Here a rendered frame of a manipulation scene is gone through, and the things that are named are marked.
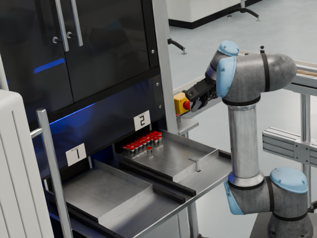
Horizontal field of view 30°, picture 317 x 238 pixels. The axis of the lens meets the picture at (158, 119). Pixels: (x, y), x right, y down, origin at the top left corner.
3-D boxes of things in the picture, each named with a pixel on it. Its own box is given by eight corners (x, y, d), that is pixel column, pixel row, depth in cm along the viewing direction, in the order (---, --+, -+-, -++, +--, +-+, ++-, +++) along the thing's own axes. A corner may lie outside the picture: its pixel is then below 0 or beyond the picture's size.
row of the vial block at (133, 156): (129, 158, 241) (128, 148, 239) (160, 141, 252) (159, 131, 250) (133, 160, 240) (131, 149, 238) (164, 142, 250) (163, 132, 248)
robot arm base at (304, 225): (315, 221, 203) (315, 197, 199) (310, 249, 191) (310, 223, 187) (271, 217, 209) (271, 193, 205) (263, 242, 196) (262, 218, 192)
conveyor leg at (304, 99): (295, 217, 328) (292, 89, 296) (304, 210, 333) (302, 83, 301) (309, 223, 321) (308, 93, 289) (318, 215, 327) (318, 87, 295)
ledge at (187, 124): (157, 128, 268) (156, 124, 268) (177, 118, 276) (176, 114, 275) (179, 136, 259) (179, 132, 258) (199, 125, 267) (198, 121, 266)
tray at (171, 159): (114, 159, 242) (112, 152, 241) (159, 135, 258) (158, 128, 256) (173, 184, 219) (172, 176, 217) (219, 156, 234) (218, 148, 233)
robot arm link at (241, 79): (275, 219, 190) (269, 60, 167) (228, 224, 191) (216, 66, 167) (268, 198, 201) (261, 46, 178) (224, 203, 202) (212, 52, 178)
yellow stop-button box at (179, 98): (168, 111, 260) (167, 96, 257) (179, 105, 264) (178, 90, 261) (181, 115, 255) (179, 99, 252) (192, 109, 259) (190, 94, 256)
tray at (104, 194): (42, 195, 223) (40, 187, 221) (95, 166, 239) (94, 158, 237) (99, 226, 200) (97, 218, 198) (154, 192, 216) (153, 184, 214)
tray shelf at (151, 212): (32, 206, 221) (31, 201, 220) (163, 133, 263) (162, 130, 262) (116, 254, 188) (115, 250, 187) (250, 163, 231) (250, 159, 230)
